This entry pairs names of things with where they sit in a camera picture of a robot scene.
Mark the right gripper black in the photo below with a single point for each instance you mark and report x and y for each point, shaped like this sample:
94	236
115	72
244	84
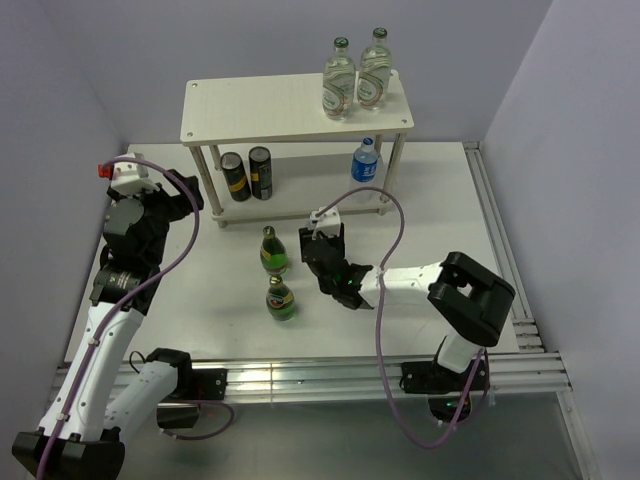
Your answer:
339	240

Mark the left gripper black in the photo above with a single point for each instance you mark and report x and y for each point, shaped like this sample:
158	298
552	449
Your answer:
153	195

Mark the green Perrier bottle front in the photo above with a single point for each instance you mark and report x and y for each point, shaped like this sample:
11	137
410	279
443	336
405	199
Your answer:
280	300

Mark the water bottle blue label back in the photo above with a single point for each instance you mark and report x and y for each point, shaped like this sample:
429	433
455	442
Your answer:
364	165

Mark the clear glass bottle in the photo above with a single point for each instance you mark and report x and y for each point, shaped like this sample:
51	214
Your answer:
338	84
375	71

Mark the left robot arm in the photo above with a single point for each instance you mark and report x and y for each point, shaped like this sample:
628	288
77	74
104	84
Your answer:
84	431

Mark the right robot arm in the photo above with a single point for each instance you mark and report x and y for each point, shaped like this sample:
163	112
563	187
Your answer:
473	300

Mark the white two-tier shelf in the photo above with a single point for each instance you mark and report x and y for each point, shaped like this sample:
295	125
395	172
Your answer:
311	153

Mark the black can left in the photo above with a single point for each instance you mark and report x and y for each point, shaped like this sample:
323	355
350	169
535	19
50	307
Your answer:
234	172

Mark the black can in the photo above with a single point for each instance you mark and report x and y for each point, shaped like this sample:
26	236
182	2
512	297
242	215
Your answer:
260	173
234	172

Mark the green glass bottle back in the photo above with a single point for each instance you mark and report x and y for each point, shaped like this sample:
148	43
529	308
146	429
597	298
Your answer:
273	253

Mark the black can right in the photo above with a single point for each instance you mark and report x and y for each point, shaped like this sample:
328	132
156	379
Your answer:
260	173

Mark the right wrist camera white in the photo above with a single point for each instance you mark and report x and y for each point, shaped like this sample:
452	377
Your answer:
327	223

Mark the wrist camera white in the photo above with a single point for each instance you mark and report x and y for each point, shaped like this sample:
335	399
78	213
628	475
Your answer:
327	223
127	176

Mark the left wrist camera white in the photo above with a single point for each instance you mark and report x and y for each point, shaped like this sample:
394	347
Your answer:
127	176

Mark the aluminium rail frame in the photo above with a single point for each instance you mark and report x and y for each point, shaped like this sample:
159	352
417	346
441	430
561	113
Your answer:
212	305

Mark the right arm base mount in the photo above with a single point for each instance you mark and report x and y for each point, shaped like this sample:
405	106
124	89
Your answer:
443	387

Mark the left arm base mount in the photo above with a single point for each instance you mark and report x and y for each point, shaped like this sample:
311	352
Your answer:
204	384

